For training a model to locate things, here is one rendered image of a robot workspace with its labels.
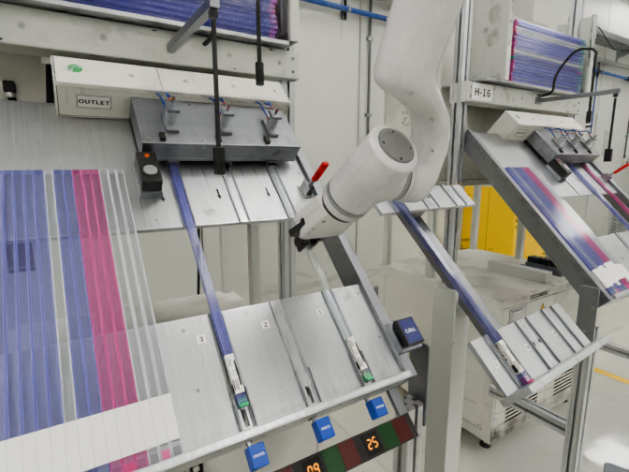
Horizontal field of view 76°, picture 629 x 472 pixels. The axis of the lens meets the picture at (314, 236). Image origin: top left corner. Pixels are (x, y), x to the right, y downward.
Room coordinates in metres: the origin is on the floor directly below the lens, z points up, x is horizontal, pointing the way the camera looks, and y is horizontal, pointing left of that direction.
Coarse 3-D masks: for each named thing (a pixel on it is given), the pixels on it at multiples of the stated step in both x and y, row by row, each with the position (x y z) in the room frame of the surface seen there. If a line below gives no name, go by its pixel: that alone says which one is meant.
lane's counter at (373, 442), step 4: (372, 432) 0.59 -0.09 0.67; (364, 436) 0.58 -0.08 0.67; (368, 436) 0.58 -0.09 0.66; (372, 436) 0.58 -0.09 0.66; (376, 436) 0.58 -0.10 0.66; (364, 440) 0.57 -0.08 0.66; (368, 440) 0.57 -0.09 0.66; (372, 440) 0.58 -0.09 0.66; (376, 440) 0.58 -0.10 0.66; (364, 444) 0.57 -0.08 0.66; (368, 444) 0.57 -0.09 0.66; (372, 444) 0.57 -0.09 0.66; (376, 444) 0.57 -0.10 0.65; (380, 444) 0.58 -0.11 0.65; (368, 448) 0.57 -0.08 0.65; (372, 448) 0.57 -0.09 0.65; (376, 448) 0.57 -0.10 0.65; (380, 448) 0.57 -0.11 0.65; (368, 452) 0.56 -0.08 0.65; (372, 452) 0.56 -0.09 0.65; (376, 452) 0.56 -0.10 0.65
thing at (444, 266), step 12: (396, 204) 0.88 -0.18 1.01; (408, 216) 0.85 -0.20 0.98; (420, 228) 0.84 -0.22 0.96; (420, 240) 0.82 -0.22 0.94; (432, 252) 0.80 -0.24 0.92; (444, 264) 0.78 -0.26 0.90; (456, 276) 0.76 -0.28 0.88; (456, 288) 0.75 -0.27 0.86; (468, 300) 0.73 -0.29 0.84; (480, 312) 0.71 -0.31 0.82; (480, 324) 0.70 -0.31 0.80; (492, 336) 0.68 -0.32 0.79
